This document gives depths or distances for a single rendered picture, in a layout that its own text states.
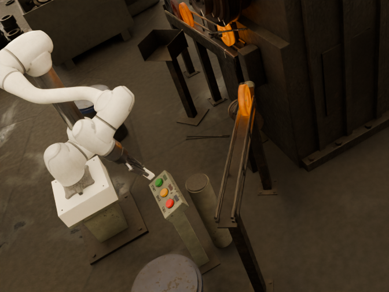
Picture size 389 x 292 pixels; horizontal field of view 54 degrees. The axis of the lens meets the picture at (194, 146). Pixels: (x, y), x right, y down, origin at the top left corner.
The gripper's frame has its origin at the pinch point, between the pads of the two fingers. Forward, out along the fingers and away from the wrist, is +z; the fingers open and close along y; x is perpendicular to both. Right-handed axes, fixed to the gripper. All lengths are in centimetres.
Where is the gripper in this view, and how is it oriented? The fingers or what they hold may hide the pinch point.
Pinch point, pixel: (147, 174)
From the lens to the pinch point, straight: 176.0
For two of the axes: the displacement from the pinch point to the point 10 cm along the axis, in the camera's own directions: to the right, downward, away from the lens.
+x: -7.2, 6.8, 1.3
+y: -3.9, -5.4, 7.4
